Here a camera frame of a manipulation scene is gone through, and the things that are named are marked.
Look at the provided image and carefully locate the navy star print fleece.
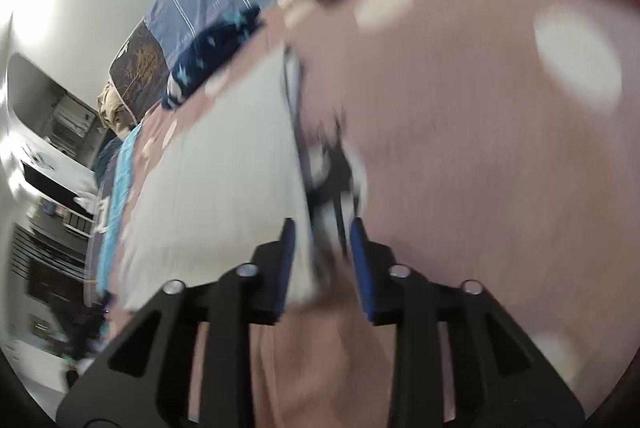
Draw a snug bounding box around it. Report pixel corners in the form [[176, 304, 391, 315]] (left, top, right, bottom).
[[160, 5, 263, 111]]

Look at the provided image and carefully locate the beige jacket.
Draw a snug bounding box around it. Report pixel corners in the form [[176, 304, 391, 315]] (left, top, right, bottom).
[[96, 80, 138, 141]]

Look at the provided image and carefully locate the pink polka dot blanket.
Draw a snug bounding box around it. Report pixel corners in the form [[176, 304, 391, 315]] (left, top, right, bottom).
[[100, 0, 640, 428]]

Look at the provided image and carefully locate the turquoise cloth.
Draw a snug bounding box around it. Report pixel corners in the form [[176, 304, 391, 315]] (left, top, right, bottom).
[[94, 125, 146, 293]]

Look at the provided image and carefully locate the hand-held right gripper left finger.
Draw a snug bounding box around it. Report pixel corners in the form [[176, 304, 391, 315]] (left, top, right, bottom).
[[56, 218, 296, 428]]

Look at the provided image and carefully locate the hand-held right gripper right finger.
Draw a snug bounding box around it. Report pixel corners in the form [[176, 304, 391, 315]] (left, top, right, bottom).
[[349, 218, 586, 428]]

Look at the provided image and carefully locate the dark teal pillow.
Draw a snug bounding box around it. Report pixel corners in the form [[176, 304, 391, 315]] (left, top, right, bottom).
[[92, 138, 123, 189]]

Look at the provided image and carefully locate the light grey small garment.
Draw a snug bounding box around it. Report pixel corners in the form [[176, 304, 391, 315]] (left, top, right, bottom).
[[117, 42, 371, 313]]

